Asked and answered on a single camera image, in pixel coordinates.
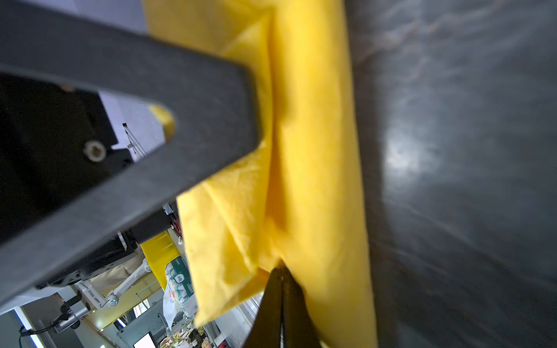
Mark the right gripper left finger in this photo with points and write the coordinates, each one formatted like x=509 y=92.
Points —
x=266 y=329

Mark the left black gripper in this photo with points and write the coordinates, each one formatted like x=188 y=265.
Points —
x=65 y=189

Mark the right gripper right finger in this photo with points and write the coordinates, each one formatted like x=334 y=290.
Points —
x=298 y=328

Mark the yellow paper napkin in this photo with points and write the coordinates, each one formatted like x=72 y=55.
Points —
x=298 y=198

